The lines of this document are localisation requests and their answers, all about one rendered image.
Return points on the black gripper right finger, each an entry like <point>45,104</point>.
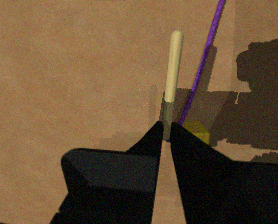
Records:
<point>210,182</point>

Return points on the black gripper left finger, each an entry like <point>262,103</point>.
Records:
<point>135,170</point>

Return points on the wooden stick with purple cord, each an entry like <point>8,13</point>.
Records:
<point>175,52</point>

